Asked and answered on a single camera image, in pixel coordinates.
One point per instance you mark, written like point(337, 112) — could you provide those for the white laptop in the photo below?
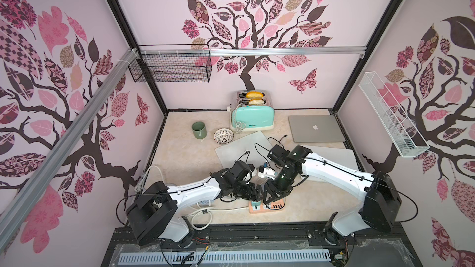
point(251, 148)
point(340, 156)

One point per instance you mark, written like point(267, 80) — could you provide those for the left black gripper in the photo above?
point(255, 198)

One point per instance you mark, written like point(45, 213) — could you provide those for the white wire basket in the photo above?
point(386, 100)

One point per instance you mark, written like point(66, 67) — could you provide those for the green mug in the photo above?
point(199, 130)

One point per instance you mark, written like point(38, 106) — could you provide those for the orange power strip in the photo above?
point(271, 207)

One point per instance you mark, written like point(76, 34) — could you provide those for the black wire basket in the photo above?
point(172, 63)

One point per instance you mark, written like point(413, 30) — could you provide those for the white laptop right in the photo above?
point(340, 156)

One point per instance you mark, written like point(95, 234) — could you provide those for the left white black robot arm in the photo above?
point(158, 213)

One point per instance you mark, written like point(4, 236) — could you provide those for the white laptop centre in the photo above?
point(251, 148)

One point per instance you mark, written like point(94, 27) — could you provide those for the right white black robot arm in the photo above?
point(379, 200)

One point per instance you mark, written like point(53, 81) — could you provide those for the mint charger on orange strip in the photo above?
point(255, 205)

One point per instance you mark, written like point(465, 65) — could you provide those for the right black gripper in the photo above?
point(273, 191)

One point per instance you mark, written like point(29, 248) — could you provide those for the white patterned bowl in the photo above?
point(223, 136)

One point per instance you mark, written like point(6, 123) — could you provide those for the bread slice in toaster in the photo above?
point(254, 95)

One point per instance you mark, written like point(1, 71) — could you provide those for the mint green toaster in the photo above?
point(251, 115)

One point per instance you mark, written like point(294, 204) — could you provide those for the silver apple laptop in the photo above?
point(315, 129)

